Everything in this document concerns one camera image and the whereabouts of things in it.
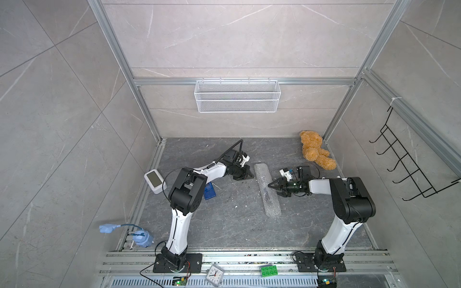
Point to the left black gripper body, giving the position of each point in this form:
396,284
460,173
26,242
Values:
240,173

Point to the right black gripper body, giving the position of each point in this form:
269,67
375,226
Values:
290,188

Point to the clear bubble wrap sheet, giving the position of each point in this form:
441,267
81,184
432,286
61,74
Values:
269,196

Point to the blue tape dispenser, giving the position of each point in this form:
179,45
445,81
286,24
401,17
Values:
209,191

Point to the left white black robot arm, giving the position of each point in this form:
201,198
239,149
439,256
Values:
186,195

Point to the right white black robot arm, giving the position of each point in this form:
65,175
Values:
352,205

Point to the tan teddy bear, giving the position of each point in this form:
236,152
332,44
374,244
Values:
312,150

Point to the green toy brick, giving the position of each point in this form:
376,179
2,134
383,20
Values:
269,271

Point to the white digital timer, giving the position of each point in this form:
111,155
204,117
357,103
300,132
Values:
155,181

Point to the small white analog clock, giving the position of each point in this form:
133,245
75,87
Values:
215,275

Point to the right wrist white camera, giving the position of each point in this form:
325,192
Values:
286,174

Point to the wrist white camera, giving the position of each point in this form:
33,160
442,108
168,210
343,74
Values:
243,159
286,174

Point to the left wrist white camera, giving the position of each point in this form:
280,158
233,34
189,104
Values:
243,159

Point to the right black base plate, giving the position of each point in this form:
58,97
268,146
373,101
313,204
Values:
318,262

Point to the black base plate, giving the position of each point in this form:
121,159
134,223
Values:
185,263
318,262

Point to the white wire mesh basket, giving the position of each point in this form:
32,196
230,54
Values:
237,96

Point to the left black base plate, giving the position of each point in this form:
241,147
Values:
185,263

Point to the black wire hook rack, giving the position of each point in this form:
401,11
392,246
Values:
413,171

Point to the aluminium frame post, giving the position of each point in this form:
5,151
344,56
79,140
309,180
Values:
398,10

